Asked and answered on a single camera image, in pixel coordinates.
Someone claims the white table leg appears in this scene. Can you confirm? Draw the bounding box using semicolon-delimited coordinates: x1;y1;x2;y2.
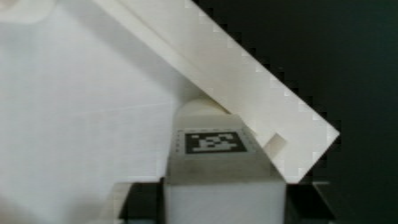
164;99;286;224

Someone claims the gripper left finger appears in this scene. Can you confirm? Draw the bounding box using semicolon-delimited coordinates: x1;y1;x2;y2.
96;182;166;224

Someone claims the white square tabletop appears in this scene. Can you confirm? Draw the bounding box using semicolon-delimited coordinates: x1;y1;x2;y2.
0;0;338;224

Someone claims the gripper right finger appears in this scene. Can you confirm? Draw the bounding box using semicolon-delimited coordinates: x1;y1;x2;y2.
285;182;350;224

